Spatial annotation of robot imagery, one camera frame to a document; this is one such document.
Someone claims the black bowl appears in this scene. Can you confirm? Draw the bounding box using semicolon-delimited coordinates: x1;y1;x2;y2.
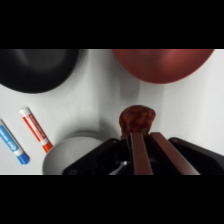
0;49;81;95

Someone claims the blue marker pen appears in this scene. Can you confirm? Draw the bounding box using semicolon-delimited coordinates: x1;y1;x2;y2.
0;118;31;166

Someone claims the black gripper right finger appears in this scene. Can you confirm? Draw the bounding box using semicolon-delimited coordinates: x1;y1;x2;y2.
148;131;201;176

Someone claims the red marker pen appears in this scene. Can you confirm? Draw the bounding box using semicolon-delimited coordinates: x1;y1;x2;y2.
18;106;55;154

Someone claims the red bowl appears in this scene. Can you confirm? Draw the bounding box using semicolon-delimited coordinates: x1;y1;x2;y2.
112;49;215;85

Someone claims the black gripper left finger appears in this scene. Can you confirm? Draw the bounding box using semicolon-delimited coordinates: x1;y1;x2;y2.
128;131;155;176

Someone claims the grey bowl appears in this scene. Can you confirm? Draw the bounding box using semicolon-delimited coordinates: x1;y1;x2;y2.
41;131;108;176

